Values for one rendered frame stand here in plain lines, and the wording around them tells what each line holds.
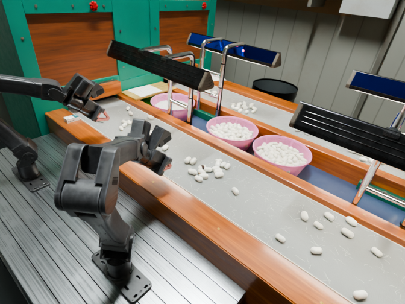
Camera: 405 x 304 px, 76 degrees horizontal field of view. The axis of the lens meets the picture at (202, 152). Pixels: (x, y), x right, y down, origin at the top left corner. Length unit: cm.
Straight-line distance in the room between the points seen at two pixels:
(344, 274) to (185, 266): 45
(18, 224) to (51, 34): 87
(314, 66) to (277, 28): 56
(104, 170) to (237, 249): 45
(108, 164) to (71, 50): 111
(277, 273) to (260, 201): 30
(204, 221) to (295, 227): 30
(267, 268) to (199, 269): 20
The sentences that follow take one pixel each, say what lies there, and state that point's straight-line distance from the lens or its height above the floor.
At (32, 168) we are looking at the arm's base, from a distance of 121.
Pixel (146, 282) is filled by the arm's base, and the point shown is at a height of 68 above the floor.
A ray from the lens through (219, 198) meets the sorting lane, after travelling 95.
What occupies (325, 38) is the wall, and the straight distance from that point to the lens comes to 294.
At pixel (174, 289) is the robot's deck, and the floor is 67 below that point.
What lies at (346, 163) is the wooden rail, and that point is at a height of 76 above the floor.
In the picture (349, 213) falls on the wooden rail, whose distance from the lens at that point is 104.
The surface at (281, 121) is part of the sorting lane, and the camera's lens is 159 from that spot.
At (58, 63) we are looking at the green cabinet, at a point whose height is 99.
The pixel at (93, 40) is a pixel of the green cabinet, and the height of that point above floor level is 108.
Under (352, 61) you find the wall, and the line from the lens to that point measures 289.
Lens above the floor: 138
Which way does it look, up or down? 33 degrees down
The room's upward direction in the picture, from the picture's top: 5 degrees clockwise
